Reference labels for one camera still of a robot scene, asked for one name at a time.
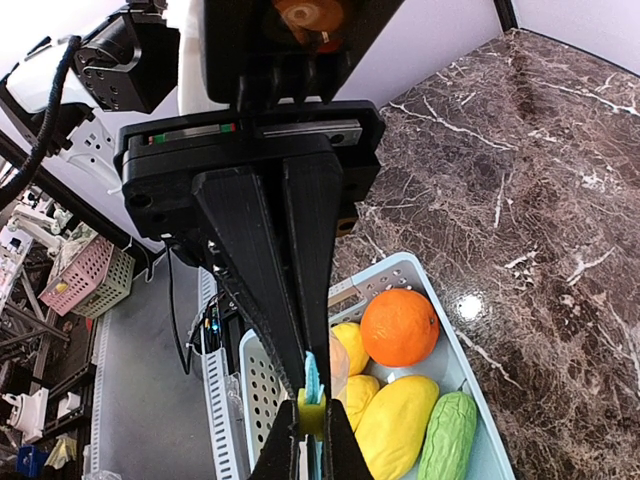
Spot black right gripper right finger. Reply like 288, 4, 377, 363
322, 399, 373, 480

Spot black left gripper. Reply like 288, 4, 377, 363
113, 100, 386, 394

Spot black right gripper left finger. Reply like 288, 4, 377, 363
248, 400, 300, 480

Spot green toy bitter gourd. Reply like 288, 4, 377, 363
417, 391, 478, 480

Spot clear zip bag blue zipper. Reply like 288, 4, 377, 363
296, 332, 350, 479

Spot yellow wrinkled toy fruit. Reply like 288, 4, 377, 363
338, 374, 380, 432

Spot orange yellow toy mango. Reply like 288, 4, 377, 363
330, 322, 369, 376

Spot orange toy fruit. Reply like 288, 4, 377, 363
360, 288, 440, 368

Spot pink perforated basket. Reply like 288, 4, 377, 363
39, 235, 114, 316

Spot white slotted cable duct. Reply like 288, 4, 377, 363
199, 299, 249, 479

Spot black frame post right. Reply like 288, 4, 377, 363
493, 0, 518, 32

